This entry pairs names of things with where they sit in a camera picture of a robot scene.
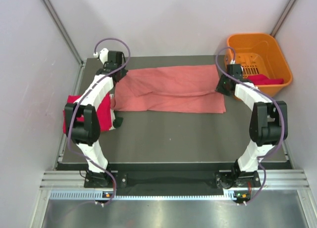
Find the folded magenta t shirt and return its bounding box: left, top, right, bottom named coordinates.
left=62, top=93, right=113, bottom=134

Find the folded white t shirt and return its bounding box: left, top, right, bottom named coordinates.
left=109, top=94, right=116, bottom=131

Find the magenta t shirt in basket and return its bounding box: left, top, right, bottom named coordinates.
left=247, top=74, right=284, bottom=85

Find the salmon pink t shirt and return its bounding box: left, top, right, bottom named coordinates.
left=111, top=65, right=226, bottom=114

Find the folded dark green t shirt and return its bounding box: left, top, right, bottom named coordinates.
left=112, top=117, right=123, bottom=128

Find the slotted grey cable duct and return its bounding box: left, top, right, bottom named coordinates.
left=50, top=190, right=247, bottom=201

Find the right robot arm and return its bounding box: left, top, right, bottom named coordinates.
left=216, top=63, right=288, bottom=186

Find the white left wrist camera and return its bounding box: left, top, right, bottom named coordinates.
left=93, top=48, right=109, bottom=64

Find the orange plastic basket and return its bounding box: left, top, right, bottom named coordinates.
left=224, top=33, right=293, bottom=96

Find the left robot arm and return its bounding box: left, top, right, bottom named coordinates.
left=64, top=48, right=126, bottom=187

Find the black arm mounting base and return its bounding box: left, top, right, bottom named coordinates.
left=84, top=163, right=261, bottom=196

